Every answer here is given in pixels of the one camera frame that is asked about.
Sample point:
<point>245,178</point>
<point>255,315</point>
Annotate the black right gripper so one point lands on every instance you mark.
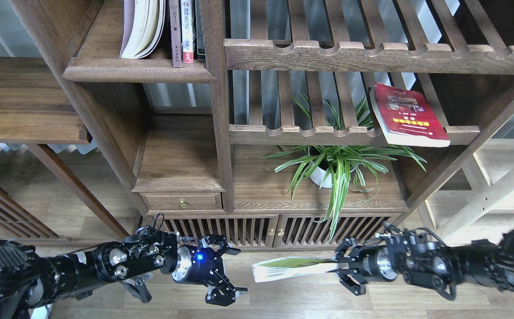
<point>368,264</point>

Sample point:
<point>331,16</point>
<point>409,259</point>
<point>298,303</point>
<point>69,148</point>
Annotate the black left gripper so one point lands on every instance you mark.
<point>194,267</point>

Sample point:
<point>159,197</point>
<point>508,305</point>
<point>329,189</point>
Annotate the yellow green cover book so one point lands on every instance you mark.
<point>282,268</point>

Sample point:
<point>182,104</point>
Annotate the red cover book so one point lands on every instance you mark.
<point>406,118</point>

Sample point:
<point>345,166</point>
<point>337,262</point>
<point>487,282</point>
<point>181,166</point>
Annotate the pale lavender cover book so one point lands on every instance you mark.
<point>143,26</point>

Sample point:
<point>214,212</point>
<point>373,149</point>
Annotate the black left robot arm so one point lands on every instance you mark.
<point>28,281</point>

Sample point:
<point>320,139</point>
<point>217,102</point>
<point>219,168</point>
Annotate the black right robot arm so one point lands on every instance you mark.
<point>424,260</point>

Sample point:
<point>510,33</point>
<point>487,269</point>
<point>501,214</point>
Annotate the light wooden shelf unit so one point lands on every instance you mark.
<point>477,202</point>

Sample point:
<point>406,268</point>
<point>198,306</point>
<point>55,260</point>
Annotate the brass drawer knob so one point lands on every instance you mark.
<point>182,203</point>

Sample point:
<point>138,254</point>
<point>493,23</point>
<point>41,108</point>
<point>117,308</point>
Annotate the white plant pot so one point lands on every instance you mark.
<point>321,176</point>

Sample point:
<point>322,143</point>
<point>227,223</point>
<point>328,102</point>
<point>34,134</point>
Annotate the dark wooden bookshelf cabinet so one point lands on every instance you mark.
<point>278,72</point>

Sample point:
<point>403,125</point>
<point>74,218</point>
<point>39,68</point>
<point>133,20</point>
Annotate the dark wooden side table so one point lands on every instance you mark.
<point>56,186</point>

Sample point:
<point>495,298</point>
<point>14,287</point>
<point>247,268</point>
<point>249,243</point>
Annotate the dark upright book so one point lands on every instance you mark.
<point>199,35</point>

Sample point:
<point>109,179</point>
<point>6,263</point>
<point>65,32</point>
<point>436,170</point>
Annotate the maroon upright book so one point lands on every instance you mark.
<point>175,29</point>

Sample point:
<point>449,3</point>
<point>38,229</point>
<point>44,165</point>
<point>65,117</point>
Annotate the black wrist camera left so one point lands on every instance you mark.
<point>139,266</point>

